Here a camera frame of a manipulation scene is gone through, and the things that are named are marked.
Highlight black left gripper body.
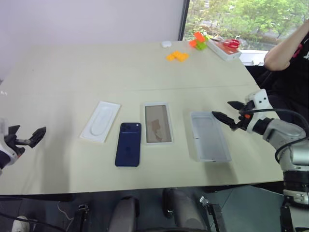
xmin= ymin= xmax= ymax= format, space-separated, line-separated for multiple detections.
xmin=4 ymin=133 xmax=32 ymax=158

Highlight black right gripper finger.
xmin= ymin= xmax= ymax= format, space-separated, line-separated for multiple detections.
xmin=227 ymin=101 xmax=247 ymax=113
xmin=211 ymin=111 xmax=239 ymax=131

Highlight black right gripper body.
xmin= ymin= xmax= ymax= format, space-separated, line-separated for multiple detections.
xmin=237 ymin=101 xmax=255 ymax=132

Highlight white phone box lid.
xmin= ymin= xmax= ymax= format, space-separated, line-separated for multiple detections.
xmin=190 ymin=111 xmax=233 ymax=163

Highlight white moulded insert tray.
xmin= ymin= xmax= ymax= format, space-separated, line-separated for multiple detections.
xmin=80 ymin=101 xmax=122 ymax=145

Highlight white phone box base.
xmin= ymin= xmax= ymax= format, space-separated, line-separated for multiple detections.
xmin=142 ymin=102 xmax=175 ymax=145

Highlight dark blue smartphone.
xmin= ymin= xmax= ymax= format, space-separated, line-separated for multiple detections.
xmin=114 ymin=122 xmax=142 ymax=168

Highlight white box with orange print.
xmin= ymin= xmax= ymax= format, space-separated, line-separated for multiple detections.
xmin=207 ymin=38 xmax=242 ymax=62

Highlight person in black shirt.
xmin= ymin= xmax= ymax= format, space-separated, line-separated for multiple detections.
xmin=245 ymin=30 xmax=309 ymax=126

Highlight red scissors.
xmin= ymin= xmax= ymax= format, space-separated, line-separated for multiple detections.
xmin=223 ymin=38 xmax=241 ymax=50

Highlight orange and green toy blocks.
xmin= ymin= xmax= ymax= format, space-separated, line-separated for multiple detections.
xmin=189 ymin=31 xmax=211 ymax=51

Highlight yellow toy blocks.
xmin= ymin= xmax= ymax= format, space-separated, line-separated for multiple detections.
xmin=166 ymin=51 xmax=190 ymax=63

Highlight white shoe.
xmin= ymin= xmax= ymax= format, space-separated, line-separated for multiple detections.
xmin=12 ymin=215 xmax=30 ymax=232

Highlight dark rounded grey shape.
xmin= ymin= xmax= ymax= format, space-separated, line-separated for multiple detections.
xmin=162 ymin=188 xmax=206 ymax=232
xmin=115 ymin=196 xmax=140 ymax=232

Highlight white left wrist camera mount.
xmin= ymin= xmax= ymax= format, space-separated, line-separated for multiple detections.
xmin=0 ymin=117 xmax=26 ymax=168

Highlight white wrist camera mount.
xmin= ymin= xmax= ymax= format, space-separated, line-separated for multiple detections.
xmin=244 ymin=89 xmax=274 ymax=133
xmin=0 ymin=117 xmax=26 ymax=168

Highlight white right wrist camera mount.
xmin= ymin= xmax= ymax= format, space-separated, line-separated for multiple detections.
xmin=244 ymin=89 xmax=274 ymax=133

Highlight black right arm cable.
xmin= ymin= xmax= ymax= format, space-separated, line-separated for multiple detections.
xmin=250 ymin=108 xmax=309 ymax=166

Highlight black window frame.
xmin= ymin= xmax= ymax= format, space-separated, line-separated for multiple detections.
xmin=178 ymin=0 xmax=190 ymax=42

